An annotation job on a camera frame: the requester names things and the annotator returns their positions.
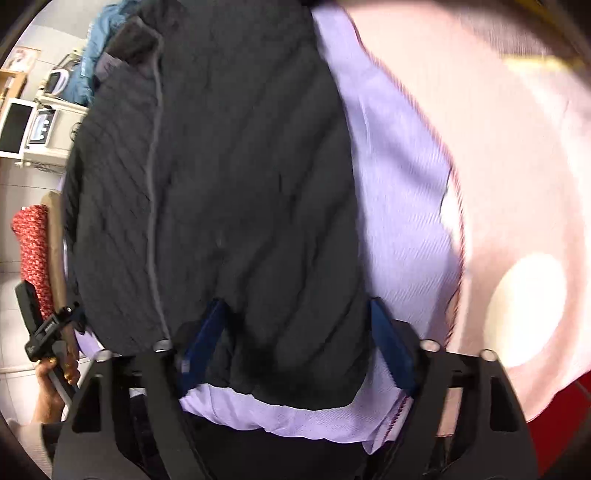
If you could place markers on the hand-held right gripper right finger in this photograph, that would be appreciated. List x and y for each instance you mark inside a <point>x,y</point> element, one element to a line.
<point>392,353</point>

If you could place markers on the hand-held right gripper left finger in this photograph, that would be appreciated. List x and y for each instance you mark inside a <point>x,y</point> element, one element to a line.
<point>202,344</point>

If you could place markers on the black quilted jacket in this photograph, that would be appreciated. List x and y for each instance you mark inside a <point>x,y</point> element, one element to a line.
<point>231,184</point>

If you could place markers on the person's left hand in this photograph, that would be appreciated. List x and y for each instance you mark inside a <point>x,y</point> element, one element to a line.
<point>48,392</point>

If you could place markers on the red patterned cloth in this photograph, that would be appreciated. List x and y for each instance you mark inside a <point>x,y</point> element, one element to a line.
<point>33,258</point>

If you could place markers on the brown wooden pole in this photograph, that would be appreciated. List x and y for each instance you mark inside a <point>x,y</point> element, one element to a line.
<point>56,249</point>

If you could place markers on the lilac bed sheet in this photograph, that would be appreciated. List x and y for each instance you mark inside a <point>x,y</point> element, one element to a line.
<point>401,207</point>

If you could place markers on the white cabinet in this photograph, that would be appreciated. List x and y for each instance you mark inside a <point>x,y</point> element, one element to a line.
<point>60,138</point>

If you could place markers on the white microwave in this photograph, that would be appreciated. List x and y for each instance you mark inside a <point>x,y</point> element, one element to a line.
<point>21,125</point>

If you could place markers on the pink floral blanket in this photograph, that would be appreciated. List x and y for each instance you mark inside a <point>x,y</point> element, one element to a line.
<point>517,175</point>

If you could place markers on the wooden shelf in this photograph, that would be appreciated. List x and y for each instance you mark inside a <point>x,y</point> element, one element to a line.
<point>16,69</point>

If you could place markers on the blue jacket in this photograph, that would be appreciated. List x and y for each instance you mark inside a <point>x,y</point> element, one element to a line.
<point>90,55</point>

